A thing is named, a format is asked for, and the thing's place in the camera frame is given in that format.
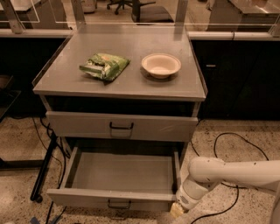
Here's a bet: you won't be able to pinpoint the black table leg with caster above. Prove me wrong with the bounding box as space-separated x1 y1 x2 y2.
30 132 57 203

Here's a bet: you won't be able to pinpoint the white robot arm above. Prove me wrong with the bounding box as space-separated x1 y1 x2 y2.
171 157 280 224

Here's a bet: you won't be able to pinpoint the green snack bag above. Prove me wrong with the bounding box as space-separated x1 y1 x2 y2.
79 53 130 81

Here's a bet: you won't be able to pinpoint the grey drawer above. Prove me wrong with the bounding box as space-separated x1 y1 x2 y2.
47 148 180 211
46 111 198 142

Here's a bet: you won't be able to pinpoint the clear acrylic barrier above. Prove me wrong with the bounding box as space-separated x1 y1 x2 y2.
0 0 280 41

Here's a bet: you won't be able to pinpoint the grey drawer cabinet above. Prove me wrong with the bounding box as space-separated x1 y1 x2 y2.
31 24 208 165

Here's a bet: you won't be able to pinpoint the black cables at left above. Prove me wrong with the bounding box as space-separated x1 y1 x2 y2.
31 116 71 224

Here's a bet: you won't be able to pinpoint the black office chair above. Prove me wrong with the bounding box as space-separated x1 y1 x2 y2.
107 0 173 23

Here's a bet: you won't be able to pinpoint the black floor cable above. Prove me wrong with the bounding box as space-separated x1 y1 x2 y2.
189 132 271 224

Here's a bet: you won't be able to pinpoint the grey top drawer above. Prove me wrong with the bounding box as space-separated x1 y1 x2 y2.
46 111 198 142

